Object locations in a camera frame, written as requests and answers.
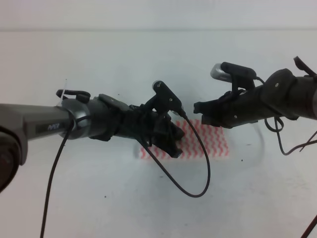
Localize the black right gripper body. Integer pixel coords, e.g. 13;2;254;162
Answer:
215;90;260;128

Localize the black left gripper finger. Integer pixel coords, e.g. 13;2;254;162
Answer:
156;138;183;158
168;122;185;141

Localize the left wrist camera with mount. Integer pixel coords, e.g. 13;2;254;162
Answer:
146;80;185;117

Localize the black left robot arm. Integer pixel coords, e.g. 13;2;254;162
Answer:
0;90;184;189

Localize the black left camera cable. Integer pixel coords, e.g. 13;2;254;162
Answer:
39;109;211;238

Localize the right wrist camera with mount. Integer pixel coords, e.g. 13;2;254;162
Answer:
210;62;257;94

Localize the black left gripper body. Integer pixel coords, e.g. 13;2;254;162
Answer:
118;105;172;145

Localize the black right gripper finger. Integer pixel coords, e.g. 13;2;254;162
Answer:
201;115;222;127
193;100;222;115

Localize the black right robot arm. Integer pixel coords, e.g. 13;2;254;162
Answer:
194;57;317;128

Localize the pink white wavy striped towel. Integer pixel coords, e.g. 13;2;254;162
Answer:
149;119;229;161

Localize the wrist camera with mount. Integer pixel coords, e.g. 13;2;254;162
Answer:
146;80;185;117
210;62;257;94

